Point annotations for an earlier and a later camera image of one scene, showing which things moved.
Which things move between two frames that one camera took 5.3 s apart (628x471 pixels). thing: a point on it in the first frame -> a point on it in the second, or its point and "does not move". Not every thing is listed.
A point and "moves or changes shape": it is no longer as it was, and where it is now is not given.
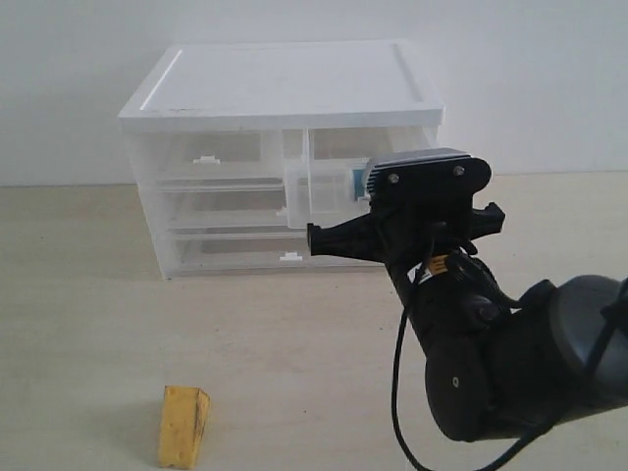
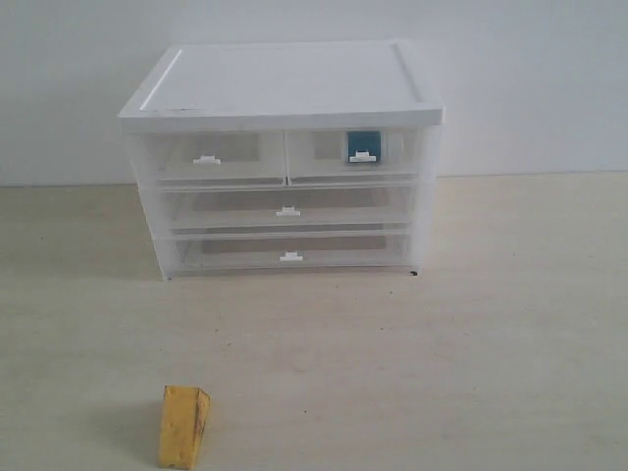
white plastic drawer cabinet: (238, 147) does not move
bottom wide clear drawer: (257, 250) does not move
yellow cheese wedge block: (184, 411) does not move
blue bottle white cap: (358, 176) -> (364, 146)
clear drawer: (333, 185) moves or changes shape
